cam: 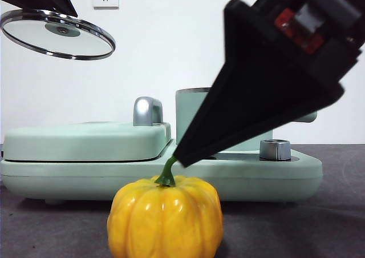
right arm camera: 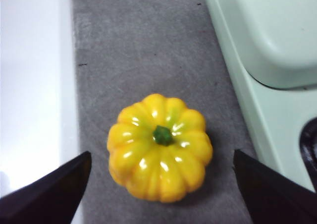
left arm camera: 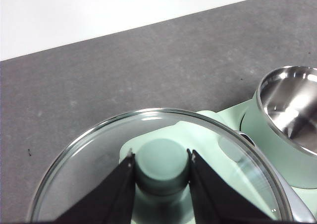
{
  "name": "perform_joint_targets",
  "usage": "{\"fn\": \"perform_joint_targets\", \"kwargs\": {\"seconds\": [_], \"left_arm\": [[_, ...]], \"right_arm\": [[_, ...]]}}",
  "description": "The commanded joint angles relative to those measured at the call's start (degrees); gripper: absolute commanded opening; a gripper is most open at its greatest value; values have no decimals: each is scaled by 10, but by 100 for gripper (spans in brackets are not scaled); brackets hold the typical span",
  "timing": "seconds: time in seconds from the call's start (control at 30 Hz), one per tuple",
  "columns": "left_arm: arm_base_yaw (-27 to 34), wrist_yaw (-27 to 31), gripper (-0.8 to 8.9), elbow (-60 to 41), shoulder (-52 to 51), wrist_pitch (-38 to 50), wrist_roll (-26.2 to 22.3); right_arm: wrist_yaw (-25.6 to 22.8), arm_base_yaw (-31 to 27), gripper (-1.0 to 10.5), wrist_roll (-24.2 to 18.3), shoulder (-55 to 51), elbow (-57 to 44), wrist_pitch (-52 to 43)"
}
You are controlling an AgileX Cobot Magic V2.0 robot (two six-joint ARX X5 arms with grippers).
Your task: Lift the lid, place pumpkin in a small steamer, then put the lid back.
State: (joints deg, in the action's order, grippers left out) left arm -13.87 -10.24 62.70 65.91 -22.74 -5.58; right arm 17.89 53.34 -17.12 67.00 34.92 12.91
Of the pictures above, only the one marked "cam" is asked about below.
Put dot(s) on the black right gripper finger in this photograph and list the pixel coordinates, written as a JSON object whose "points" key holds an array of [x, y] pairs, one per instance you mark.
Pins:
{"points": [[256, 129], [251, 78]]}

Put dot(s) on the glass pot lid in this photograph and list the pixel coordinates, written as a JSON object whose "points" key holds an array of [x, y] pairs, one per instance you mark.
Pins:
{"points": [[34, 31]]}

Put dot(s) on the yellow pumpkin with green stem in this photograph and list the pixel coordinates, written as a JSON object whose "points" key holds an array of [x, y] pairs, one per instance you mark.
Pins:
{"points": [[165, 218]]}

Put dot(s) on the silver control knob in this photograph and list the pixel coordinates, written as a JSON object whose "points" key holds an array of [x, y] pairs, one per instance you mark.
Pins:
{"points": [[275, 150]]}

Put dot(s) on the mint green griddle cover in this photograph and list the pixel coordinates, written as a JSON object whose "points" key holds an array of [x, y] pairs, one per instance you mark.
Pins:
{"points": [[85, 144]]}

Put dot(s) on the mint green breakfast machine base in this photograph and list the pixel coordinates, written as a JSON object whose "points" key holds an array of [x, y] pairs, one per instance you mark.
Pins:
{"points": [[71, 181]]}

